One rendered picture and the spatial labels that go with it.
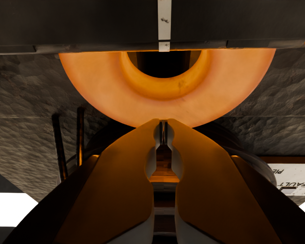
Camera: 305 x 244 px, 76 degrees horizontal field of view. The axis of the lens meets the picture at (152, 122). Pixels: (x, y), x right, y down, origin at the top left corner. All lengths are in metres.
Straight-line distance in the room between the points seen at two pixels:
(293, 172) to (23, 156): 0.67
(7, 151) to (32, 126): 0.15
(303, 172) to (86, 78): 0.54
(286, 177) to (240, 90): 0.46
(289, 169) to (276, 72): 0.34
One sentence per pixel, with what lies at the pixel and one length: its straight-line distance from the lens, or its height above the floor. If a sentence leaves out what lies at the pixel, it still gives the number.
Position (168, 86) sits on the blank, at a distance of 0.18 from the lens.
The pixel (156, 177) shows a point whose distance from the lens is 0.25.
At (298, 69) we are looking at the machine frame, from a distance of 0.29.
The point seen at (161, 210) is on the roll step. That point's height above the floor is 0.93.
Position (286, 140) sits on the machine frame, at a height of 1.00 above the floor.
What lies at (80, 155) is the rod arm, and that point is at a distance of 0.27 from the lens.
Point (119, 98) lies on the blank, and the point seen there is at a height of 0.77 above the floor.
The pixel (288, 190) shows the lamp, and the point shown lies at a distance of 0.68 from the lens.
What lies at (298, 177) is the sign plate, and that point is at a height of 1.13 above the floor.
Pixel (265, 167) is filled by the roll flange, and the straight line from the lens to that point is 0.38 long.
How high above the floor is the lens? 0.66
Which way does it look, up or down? 48 degrees up
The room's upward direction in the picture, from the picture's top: 176 degrees clockwise
